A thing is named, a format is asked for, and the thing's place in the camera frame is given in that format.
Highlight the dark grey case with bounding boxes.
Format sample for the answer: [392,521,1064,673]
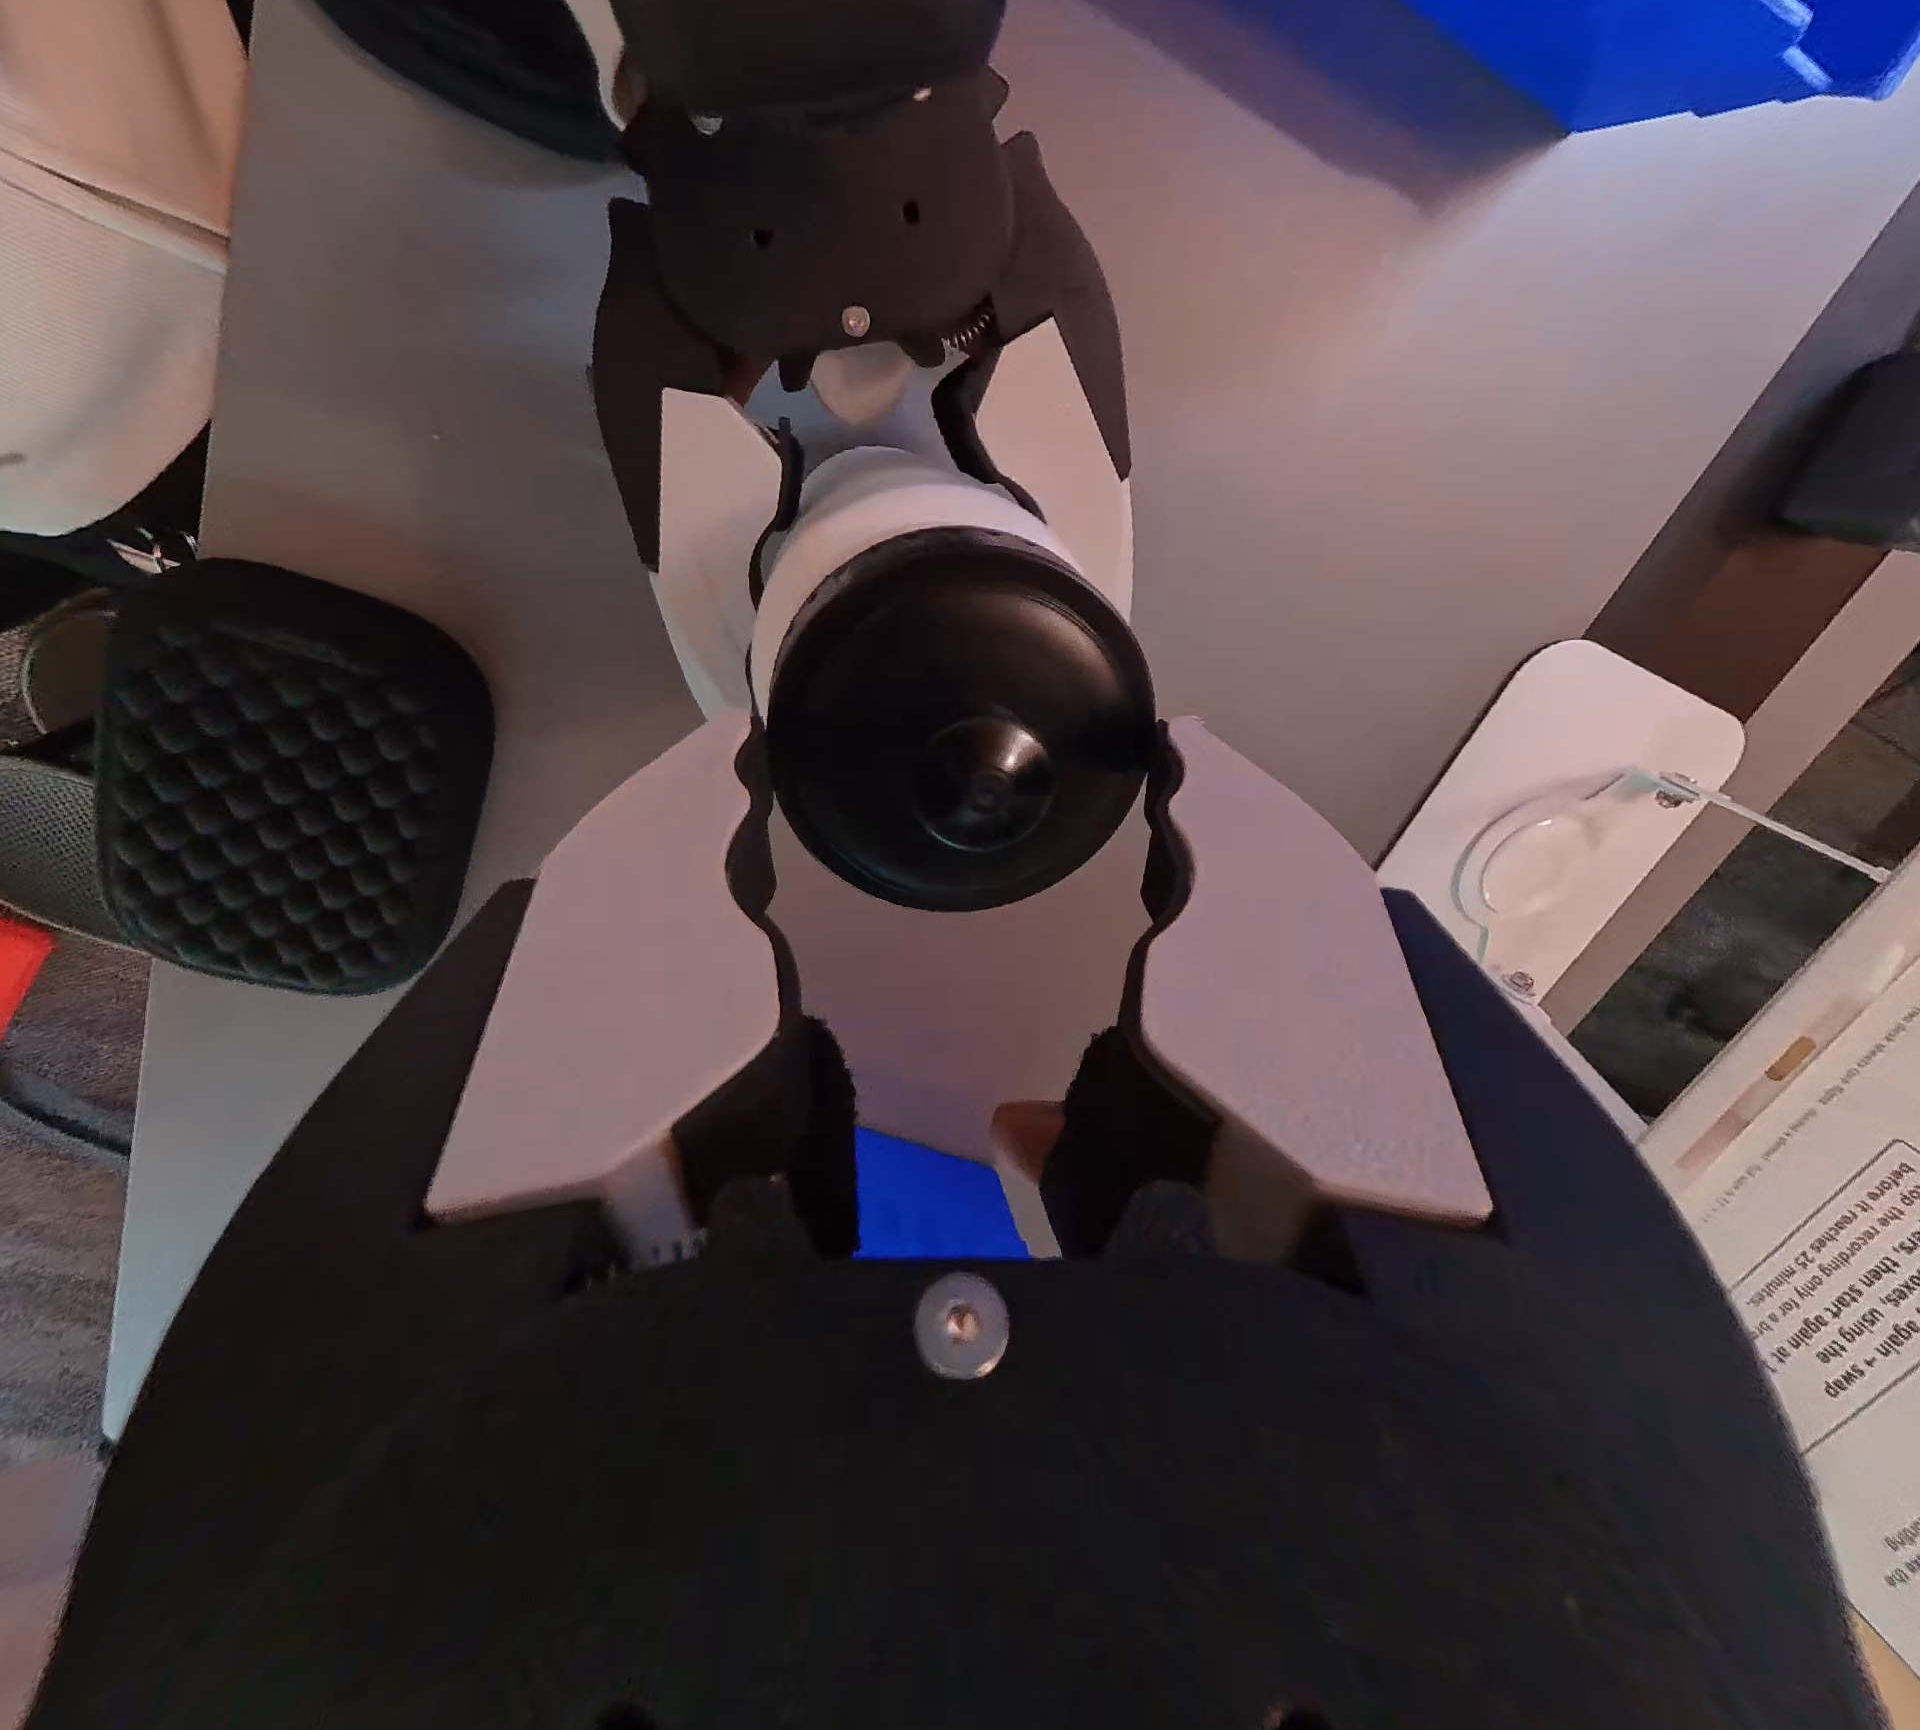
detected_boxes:
[1778,350,1920,549]

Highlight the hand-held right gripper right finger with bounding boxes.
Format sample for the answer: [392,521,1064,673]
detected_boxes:
[1122,714,1499,1257]

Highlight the white plastic bottle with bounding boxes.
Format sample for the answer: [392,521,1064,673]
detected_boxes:
[746,350,1056,712]

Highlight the grey mesh office chair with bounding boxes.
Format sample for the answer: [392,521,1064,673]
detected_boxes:
[0,591,114,941]

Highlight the white fleece jacket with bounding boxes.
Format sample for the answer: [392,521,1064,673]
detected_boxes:
[0,0,257,538]

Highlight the black bottle lid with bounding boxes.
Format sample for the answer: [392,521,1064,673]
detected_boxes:
[765,528,1164,912]

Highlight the instruction sign stand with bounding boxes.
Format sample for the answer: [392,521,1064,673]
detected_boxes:
[1376,637,1920,1663]

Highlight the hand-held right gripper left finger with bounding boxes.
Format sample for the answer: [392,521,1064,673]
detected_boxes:
[424,709,797,1262]

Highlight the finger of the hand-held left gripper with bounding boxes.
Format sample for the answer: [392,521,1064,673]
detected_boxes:
[651,387,804,718]
[936,319,1138,634]

